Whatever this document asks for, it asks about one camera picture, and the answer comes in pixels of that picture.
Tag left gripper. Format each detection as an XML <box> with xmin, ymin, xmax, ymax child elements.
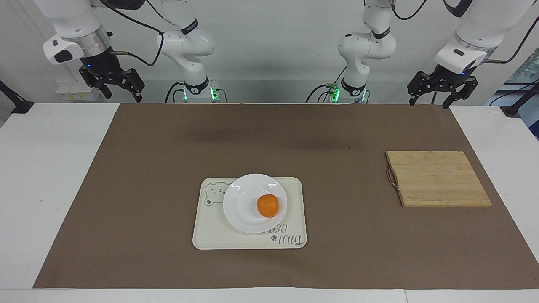
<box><xmin>407</xmin><ymin>62</ymin><xmax>479</xmax><ymax>110</ymax></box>

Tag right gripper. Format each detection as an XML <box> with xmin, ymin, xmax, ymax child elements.
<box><xmin>79</xmin><ymin>47</ymin><xmax>146</xmax><ymax>103</ymax></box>

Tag white round plate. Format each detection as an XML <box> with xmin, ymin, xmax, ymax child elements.
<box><xmin>222</xmin><ymin>173</ymin><xmax>288</xmax><ymax>235</ymax></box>

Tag orange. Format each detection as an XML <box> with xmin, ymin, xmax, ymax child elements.
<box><xmin>256</xmin><ymin>194</ymin><xmax>280</xmax><ymax>218</ymax></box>

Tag white power strip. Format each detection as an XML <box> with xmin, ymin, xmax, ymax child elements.
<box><xmin>56</xmin><ymin>81</ymin><xmax>104</xmax><ymax>102</ymax></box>

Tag black stand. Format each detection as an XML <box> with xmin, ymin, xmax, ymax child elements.
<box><xmin>500</xmin><ymin>79</ymin><xmax>539</xmax><ymax>119</ymax></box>
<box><xmin>0</xmin><ymin>80</ymin><xmax>35</xmax><ymax>114</ymax></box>

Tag wooden cutting board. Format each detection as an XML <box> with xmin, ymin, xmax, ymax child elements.
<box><xmin>385</xmin><ymin>151</ymin><xmax>493</xmax><ymax>208</ymax></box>

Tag cream tray with bear print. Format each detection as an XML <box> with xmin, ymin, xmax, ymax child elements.
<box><xmin>192</xmin><ymin>177</ymin><xmax>307</xmax><ymax>250</ymax></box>

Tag black cable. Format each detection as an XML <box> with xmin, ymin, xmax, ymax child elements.
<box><xmin>483</xmin><ymin>25</ymin><xmax>539</xmax><ymax>64</ymax></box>
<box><xmin>389</xmin><ymin>0</ymin><xmax>426</xmax><ymax>21</ymax></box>
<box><xmin>306</xmin><ymin>83</ymin><xmax>338</xmax><ymax>103</ymax></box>
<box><xmin>99</xmin><ymin>0</ymin><xmax>165</xmax><ymax>68</ymax></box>
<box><xmin>165</xmin><ymin>82</ymin><xmax>186</xmax><ymax>104</ymax></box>

